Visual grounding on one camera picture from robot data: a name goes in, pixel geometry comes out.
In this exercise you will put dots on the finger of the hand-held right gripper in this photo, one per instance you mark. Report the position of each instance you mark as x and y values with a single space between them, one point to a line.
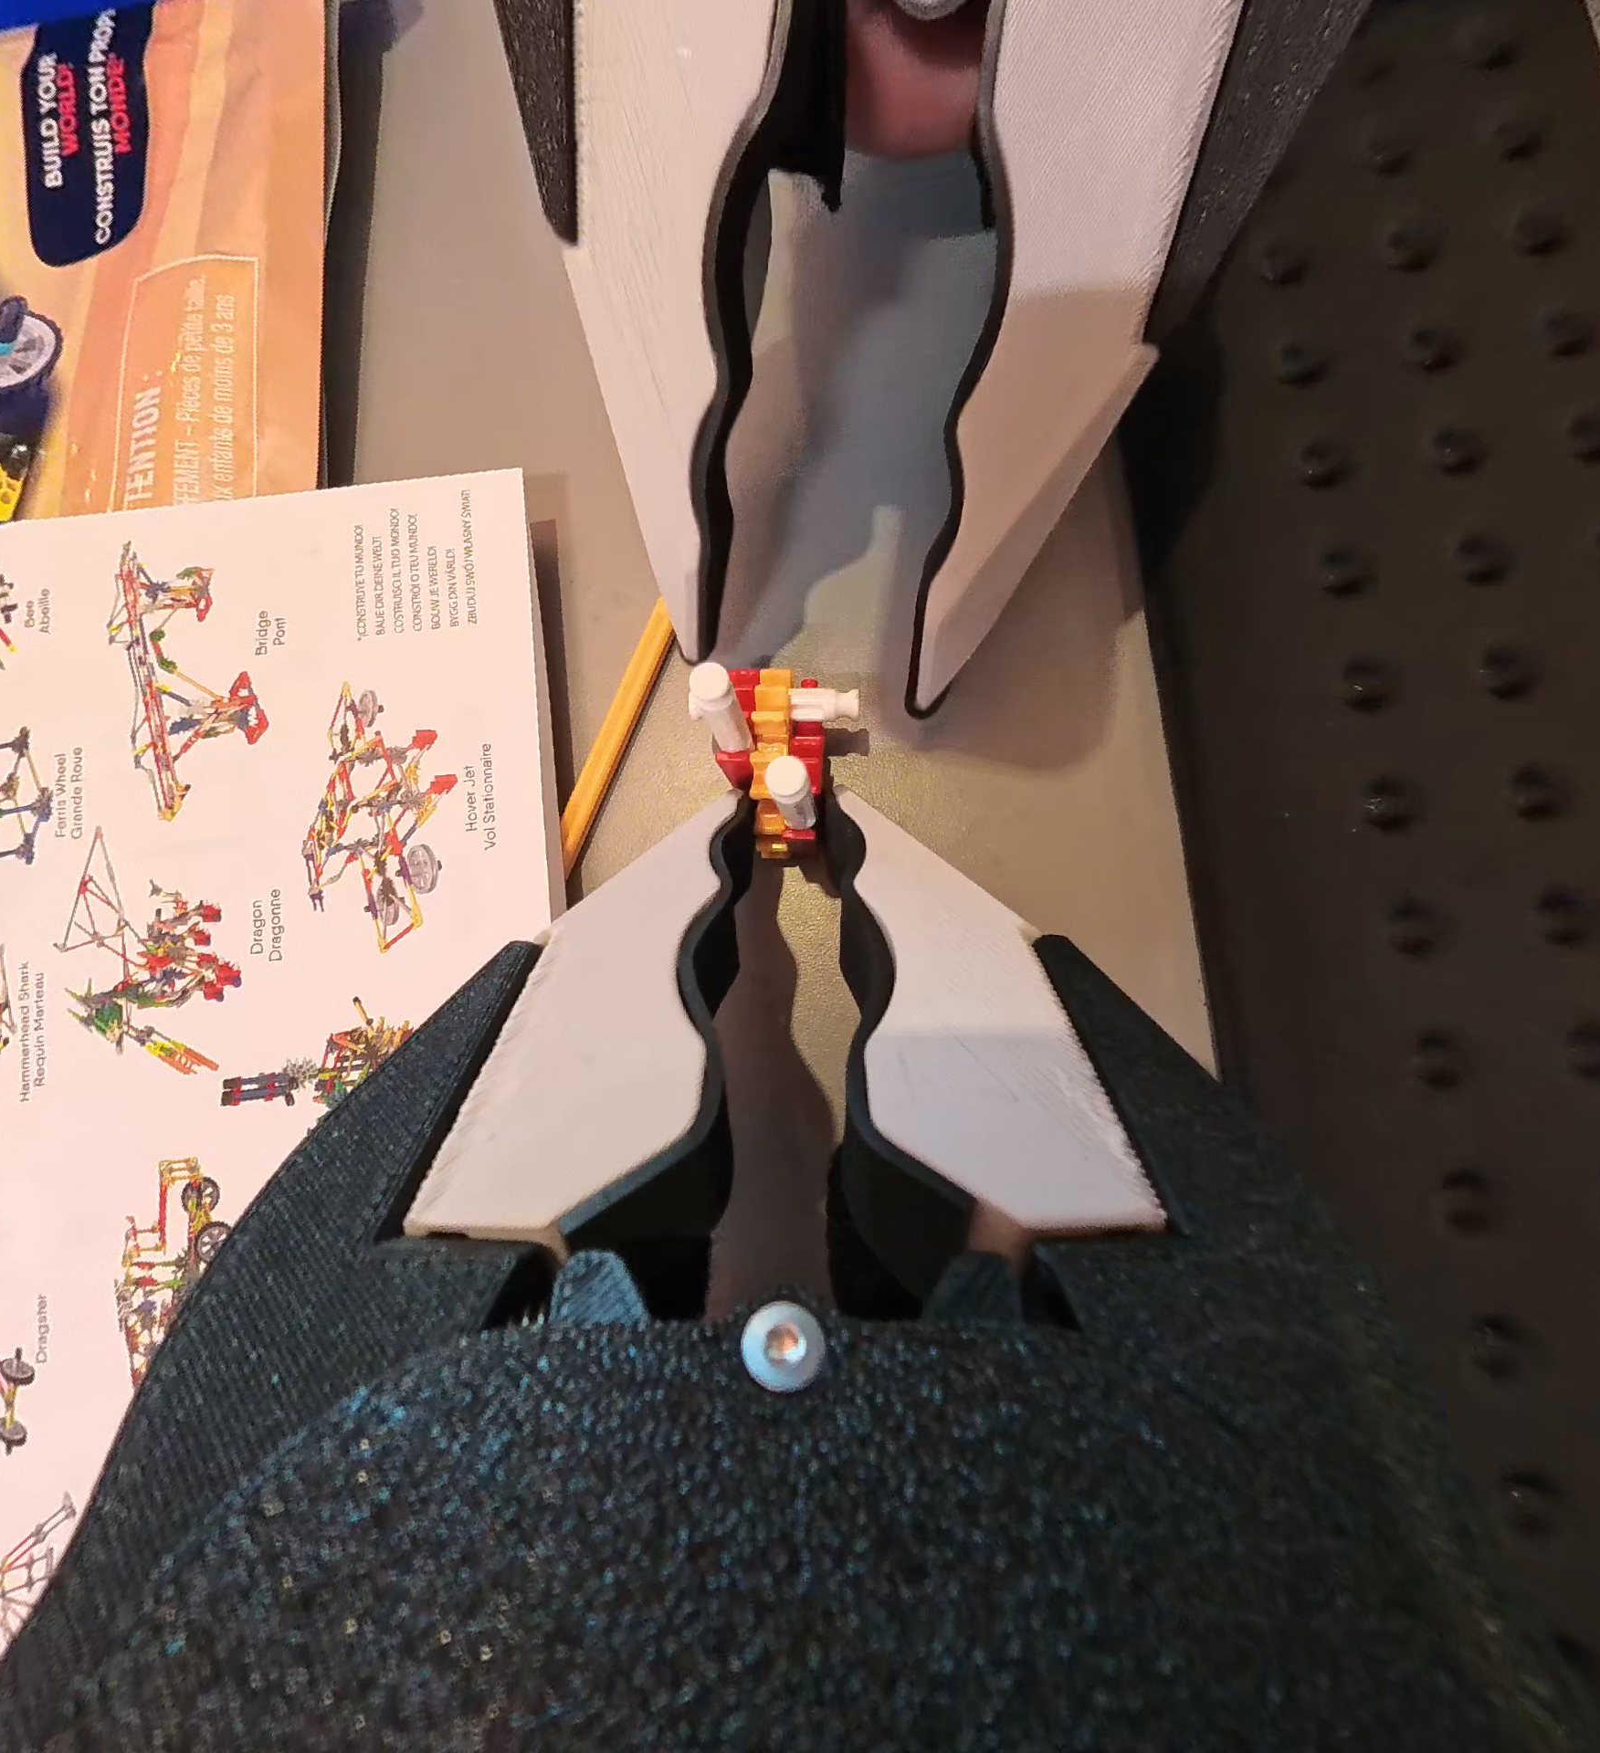
649 205
1087 205

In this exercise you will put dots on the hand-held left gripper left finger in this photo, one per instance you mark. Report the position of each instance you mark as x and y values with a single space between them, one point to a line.
581 1081

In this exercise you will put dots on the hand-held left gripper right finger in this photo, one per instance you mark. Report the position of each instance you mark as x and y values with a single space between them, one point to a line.
994 1081

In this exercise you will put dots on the red yellow connector assembly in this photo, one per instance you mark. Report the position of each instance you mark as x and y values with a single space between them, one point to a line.
770 726

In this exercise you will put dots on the person's right hand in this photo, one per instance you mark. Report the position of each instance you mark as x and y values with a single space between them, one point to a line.
917 80

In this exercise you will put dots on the yellow toy rod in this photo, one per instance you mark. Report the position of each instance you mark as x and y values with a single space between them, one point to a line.
616 740

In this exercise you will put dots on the white printed instruction booklet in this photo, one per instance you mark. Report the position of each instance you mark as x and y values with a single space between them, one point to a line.
375 713

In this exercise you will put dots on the orange printed toy box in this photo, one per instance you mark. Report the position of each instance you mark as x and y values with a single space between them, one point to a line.
239 344

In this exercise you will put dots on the black dotted mat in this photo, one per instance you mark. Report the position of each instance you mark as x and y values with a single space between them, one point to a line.
1429 820

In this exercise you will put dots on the blue plastic bin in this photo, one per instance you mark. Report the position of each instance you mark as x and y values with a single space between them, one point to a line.
7 17

